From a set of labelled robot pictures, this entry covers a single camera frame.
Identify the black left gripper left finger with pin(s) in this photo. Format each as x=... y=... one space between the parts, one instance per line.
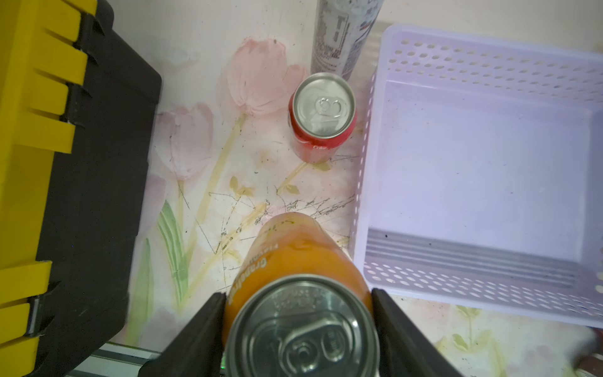
x=198 y=348

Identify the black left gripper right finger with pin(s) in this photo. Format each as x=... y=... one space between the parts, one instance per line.
x=404 y=350

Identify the orange soda can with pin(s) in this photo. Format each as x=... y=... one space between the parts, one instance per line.
x=299 y=307

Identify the red cola can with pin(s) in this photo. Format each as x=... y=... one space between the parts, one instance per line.
x=321 y=116

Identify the white energy can front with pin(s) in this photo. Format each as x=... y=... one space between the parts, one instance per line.
x=341 y=30

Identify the lilac perforated plastic basket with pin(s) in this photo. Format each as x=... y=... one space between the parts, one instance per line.
x=481 y=175

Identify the brown metal hand tool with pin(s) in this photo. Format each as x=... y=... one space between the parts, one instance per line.
x=591 y=364

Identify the yellow black toolbox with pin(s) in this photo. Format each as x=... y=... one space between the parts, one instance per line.
x=77 y=111

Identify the aluminium rail frame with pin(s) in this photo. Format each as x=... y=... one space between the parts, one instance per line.
x=114 y=360

